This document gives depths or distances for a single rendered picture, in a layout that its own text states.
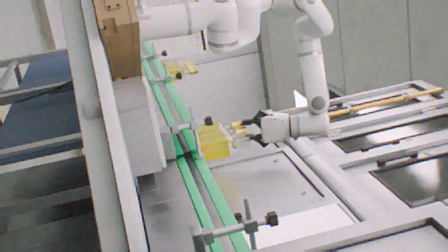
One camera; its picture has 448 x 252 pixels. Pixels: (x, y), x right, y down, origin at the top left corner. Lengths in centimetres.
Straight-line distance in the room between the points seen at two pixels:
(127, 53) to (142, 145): 28
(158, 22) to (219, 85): 633
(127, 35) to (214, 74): 640
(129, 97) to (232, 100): 667
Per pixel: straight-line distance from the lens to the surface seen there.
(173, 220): 140
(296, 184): 189
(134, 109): 148
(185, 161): 176
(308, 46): 200
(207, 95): 801
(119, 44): 161
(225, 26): 175
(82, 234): 191
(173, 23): 171
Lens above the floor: 77
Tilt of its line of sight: 9 degrees up
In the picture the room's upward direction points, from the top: 77 degrees clockwise
